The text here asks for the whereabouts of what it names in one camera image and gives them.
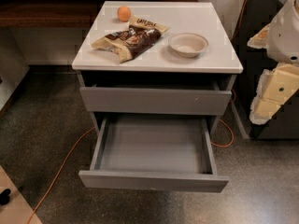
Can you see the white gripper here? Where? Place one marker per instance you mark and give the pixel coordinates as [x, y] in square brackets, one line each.
[285, 36]

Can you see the brown chip bag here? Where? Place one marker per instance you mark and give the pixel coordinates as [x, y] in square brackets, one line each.
[140, 36]

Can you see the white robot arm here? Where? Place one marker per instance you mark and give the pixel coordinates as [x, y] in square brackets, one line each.
[280, 38]

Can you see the grey drawer cabinet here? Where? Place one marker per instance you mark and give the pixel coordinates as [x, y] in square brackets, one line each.
[160, 67]

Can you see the grey open middle drawer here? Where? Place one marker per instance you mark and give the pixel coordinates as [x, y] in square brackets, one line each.
[153, 153]

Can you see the grey top drawer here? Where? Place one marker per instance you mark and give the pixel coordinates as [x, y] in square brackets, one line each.
[155, 100]

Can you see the black cabinet on right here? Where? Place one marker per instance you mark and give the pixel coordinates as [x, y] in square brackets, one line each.
[254, 15]

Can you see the white paper bowl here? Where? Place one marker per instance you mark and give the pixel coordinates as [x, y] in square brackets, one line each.
[187, 45]

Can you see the orange fruit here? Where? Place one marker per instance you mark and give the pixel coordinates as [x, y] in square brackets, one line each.
[124, 13]

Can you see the black object bottom left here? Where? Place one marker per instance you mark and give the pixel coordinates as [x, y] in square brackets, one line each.
[5, 196]

